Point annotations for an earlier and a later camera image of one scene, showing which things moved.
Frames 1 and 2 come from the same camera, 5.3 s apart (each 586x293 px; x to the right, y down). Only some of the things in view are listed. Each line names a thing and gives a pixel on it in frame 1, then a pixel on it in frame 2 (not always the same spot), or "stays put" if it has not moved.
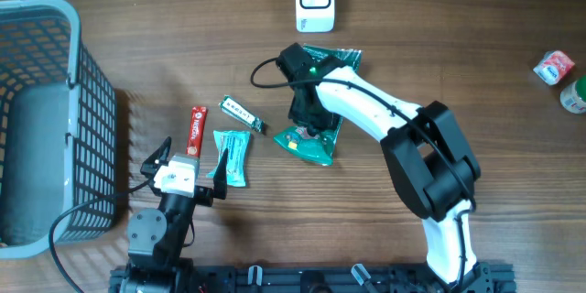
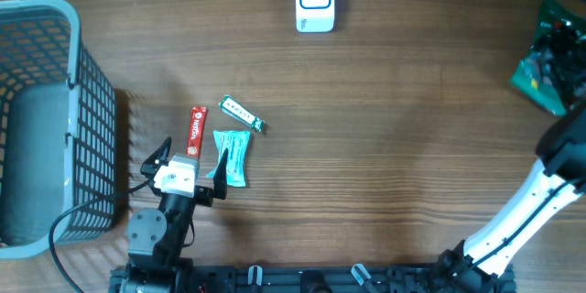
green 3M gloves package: (322, 146) -> (529, 76)
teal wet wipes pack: (235, 142) stays put
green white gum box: (235, 110) stays put
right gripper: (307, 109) -> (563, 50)
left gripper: (205, 196) stays put
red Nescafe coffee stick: (196, 131) stays put
